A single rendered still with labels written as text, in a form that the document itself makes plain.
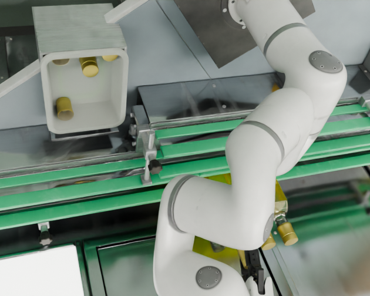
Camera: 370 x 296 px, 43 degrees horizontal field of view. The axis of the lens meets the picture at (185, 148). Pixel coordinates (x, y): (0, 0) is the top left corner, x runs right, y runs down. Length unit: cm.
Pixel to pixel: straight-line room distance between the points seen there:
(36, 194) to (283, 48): 61
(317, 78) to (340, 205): 74
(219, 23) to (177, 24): 10
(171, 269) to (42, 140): 57
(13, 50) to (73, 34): 78
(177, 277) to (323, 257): 72
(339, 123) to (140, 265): 61
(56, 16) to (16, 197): 40
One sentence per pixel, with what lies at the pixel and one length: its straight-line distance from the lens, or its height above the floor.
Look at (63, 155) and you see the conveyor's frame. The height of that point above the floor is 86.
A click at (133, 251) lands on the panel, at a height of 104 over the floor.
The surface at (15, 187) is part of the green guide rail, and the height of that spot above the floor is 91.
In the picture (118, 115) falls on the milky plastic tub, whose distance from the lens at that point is 110.
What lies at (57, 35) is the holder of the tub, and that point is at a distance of 99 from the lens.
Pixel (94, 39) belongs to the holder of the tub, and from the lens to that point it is 98.
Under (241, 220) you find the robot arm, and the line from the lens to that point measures 61.
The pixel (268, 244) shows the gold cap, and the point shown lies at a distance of 110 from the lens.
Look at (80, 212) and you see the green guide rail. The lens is 114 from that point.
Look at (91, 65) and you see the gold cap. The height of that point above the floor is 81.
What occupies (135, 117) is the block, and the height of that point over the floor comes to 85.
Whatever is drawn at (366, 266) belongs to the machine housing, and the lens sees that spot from 139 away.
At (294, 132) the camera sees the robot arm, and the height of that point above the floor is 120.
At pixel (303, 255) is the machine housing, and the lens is 133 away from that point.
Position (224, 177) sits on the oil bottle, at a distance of 116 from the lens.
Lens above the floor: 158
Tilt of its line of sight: 37 degrees down
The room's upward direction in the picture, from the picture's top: 159 degrees clockwise
